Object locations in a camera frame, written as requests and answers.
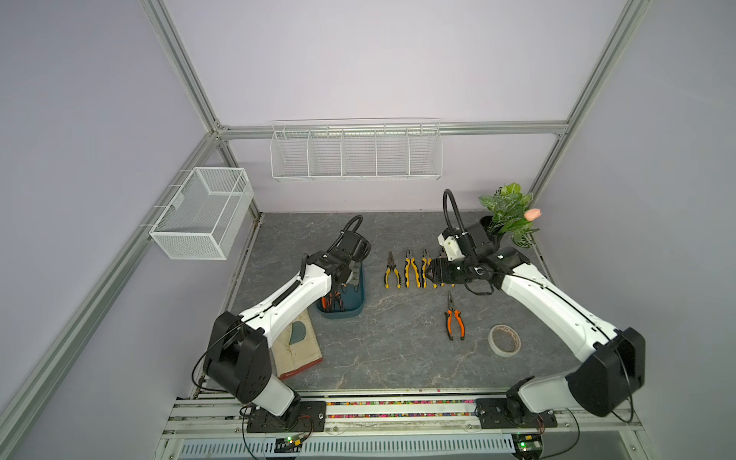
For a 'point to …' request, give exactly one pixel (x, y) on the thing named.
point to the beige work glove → (297, 348)
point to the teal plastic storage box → (353, 295)
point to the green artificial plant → (508, 206)
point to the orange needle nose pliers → (449, 313)
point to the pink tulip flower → (532, 214)
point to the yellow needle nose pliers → (392, 265)
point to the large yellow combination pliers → (409, 259)
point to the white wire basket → (205, 216)
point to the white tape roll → (504, 340)
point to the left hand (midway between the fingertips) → (344, 271)
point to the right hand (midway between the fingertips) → (433, 270)
